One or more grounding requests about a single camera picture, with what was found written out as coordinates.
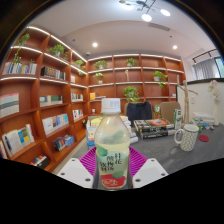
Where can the wooden shelf unit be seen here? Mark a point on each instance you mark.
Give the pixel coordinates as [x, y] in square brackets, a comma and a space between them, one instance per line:
[33, 103]

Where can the ceiling air vent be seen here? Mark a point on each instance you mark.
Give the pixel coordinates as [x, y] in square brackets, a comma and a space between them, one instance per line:
[159, 27]

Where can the round recessed ceiling light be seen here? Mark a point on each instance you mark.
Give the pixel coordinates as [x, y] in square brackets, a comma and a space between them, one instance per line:
[95, 44]
[175, 47]

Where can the grey curtain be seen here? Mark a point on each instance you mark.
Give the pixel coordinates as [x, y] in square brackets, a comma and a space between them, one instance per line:
[205, 69]

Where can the white vase with flowers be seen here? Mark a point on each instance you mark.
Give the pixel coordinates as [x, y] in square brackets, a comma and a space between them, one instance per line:
[216, 110]

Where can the window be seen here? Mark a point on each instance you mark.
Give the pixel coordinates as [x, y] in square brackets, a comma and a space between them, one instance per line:
[220, 66]

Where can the tan chair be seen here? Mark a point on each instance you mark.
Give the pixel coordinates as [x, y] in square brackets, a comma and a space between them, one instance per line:
[168, 111]

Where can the clear drink bottle white cap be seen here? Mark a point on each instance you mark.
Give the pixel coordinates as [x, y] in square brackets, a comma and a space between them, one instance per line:
[112, 146]

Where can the stack of white tissue packs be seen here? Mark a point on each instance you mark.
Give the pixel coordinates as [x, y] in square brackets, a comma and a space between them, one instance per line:
[203, 118]

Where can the office chair with dark jacket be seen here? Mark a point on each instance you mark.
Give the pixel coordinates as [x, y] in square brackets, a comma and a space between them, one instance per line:
[139, 111]

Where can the wooden artist mannequin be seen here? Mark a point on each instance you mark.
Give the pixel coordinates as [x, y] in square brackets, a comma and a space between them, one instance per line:
[186, 103]

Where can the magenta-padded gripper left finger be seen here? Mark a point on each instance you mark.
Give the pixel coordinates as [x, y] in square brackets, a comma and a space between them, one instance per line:
[75, 171]

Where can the black ceiling track light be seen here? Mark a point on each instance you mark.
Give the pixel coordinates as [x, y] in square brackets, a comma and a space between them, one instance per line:
[204, 55]

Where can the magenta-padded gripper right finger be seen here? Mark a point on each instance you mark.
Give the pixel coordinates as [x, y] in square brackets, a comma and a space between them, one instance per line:
[150, 171]

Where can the stack of dark books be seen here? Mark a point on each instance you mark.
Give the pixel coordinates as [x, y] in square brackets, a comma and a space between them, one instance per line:
[153, 128]

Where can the ceiling lamp with round bulbs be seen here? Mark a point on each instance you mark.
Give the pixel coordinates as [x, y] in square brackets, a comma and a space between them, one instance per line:
[146, 17]

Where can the white patterned mug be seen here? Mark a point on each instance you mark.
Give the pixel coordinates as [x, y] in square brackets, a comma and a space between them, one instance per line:
[188, 138]

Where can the green and white carton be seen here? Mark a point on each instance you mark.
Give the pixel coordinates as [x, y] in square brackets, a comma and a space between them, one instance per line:
[177, 118]

